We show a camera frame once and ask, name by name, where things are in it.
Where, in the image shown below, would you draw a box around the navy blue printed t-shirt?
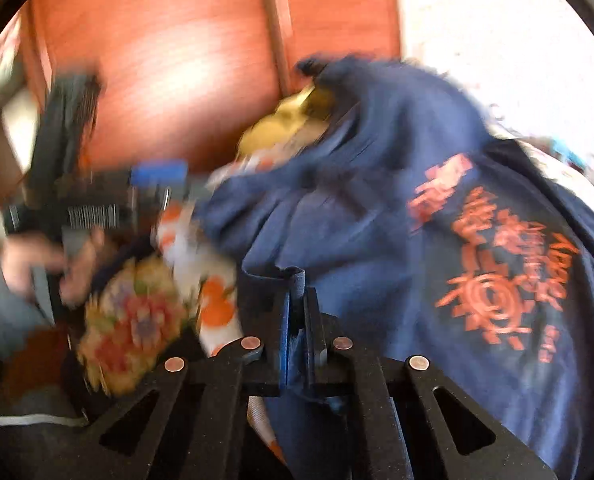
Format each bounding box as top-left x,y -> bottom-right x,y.
193,56 -> 594,479

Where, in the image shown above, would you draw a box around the grey sleeved left forearm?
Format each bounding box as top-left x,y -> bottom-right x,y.
0,262 -> 52,361

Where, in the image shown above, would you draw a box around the folded olive patterned clothes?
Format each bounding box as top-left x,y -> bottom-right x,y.
236,84 -> 335,159

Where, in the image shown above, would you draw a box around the person's left hand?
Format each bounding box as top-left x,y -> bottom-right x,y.
0,228 -> 110,307

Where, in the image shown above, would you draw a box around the floral quilt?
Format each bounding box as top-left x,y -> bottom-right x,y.
77,255 -> 192,396

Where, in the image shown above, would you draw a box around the orange fruit print sheet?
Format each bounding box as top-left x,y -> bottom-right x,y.
151,199 -> 289,461

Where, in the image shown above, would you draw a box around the red wooden headboard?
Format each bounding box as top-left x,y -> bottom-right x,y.
20,0 -> 401,171

